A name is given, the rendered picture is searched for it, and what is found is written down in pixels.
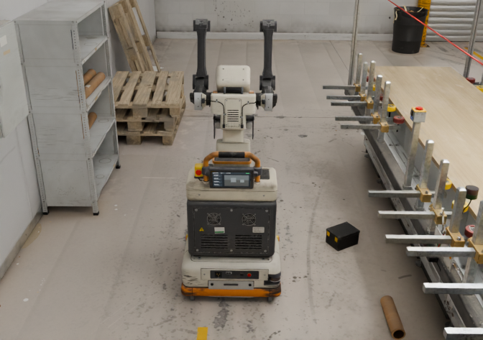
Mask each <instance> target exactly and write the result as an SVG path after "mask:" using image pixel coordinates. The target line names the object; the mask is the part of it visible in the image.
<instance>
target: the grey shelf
mask: <svg viewBox="0 0 483 340"><path fill-rule="evenodd" d="M101 12H102V18H101ZM102 20H103V25H102ZM104 20H105V21H104ZM12 21H14V26H15V30H16V35H17V44H18V48H19V56H20V58H21V59H20V61H21V67H22V75H23V79H24V87H25V93H26V96H27V105H28V110H29V115H28V116H27V117H28V122H29V130H30V134H31V139H32V148H33V152H34V161H35V165H36V170H37V179H38V183H39V188H40V196H41V201H42V209H43V212H42V213H43V215H48V214H49V210H47V206H93V215H94V216H98V215H99V210H98V198H99V196H100V193H101V190H102V188H103V187H104V186H105V184H106V182H107V180H108V179H109V176H110V174H111V172H112V170H113V169H114V166H115V164H116V169H120V167H121V165H120V161H119V146H118V137H117V130H116V114H115V106H114V91H113V83H112V74H111V60H110V52H109V36H108V28H107V20H106V5H105V0H51V1H49V2H47V3H45V4H43V5H41V6H39V7H37V8H35V9H33V10H32V11H30V12H27V13H26V14H23V15H21V16H20V17H17V18H16V19H13V20H12ZM70 26H71V31H70ZM71 32H72V37H71ZM72 38H73V43H72ZM104 43H105V48H104ZM107 48H108V49H107ZM105 50H106V55H105ZM107 53H108V54H107ZM106 65H107V70H106ZM89 69H94V70H95V71H96V74H97V73H99V72H102V73H104V74H105V76H106V77H105V79H104V80H103V81H102V83H101V84H100V85H99V86H98V87H97V88H96V89H95V90H94V92H93V93H92V94H91V95H90V96H89V97H88V98H87V99H86V94H85V87H84V81H83V75H84V74H85V73H86V72H87V71H88V70H89ZM75 71H76V73H75ZM107 73H108V76H107ZM76 74H77V79H76ZM77 80H78V85H77ZM78 92H79V97H78ZM81 94H82V95H81ZM109 96H110V100H109ZM79 99H80V103H79ZM81 99H82V100H81ZM110 103H111V108H110ZM112 107H113V108H112ZM91 112H94V113H96V115H97V118H96V120H95V122H94V123H93V125H92V127H91V128H90V130H89V125H88V115H89V113H91ZM81 117H82V121H81ZM82 122H83V127H82ZM84 122H85V123H84ZM112 126H113V131H112ZM114 130H115V131H114ZM113 133H114V138H113ZM83 135H84V139H83ZM115 138H116V139H115ZM37 148H38V149H37ZM114 148H115V153H114ZM38 150H39V154H38ZM117 161H118V162H117ZM91 204H92V205H91ZM94 204H95V205H94ZM94 206H95V207H94Z"/></svg>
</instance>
